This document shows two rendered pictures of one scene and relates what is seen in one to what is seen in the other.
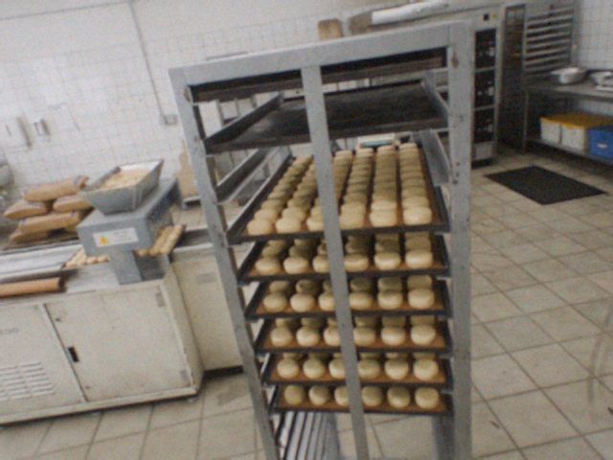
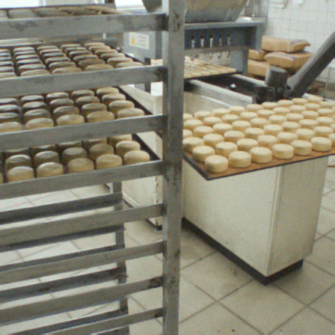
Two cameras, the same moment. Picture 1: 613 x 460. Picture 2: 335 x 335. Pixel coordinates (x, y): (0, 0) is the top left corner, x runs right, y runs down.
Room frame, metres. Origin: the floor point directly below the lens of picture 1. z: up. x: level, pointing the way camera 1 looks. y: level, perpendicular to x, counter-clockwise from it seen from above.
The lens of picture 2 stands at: (0.86, -1.03, 1.39)
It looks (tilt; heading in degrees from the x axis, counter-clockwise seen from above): 24 degrees down; 56
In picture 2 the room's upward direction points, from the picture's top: straight up
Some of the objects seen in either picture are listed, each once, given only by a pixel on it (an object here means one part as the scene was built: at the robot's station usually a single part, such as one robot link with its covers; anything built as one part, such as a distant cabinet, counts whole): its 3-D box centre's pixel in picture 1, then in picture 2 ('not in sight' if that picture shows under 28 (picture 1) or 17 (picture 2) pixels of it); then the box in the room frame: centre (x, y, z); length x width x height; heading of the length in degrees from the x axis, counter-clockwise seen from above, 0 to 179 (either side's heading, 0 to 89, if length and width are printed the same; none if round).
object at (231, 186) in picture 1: (265, 152); not in sight; (1.10, 0.06, 1.59); 0.64 x 0.03 x 0.03; 166
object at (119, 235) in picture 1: (142, 226); (194, 51); (2.39, 0.90, 1.01); 0.72 x 0.33 x 0.34; 178
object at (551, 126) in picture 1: (564, 126); not in sight; (5.42, -3.41, 0.36); 0.47 x 0.39 x 0.26; 92
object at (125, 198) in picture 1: (129, 186); (195, 8); (2.39, 0.90, 1.25); 0.56 x 0.29 x 0.14; 178
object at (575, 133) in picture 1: (588, 132); not in sight; (5.02, -3.44, 0.36); 0.47 x 0.38 x 0.26; 94
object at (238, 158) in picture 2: not in sight; (239, 159); (1.50, -0.39, 1.02); 0.05 x 0.05 x 0.02
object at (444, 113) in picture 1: (426, 94); not in sight; (1.01, -0.32, 1.68); 0.64 x 0.03 x 0.03; 166
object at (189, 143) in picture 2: not in sight; (193, 144); (1.47, -0.26, 1.02); 0.05 x 0.05 x 0.02
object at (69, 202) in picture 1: (79, 197); (292, 57); (5.46, 2.71, 0.47); 0.72 x 0.42 x 0.17; 9
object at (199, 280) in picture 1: (249, 297); (250, 175); (2.38, 0.40, 0.45); 0.70 x 0.34 x 0.90; 88
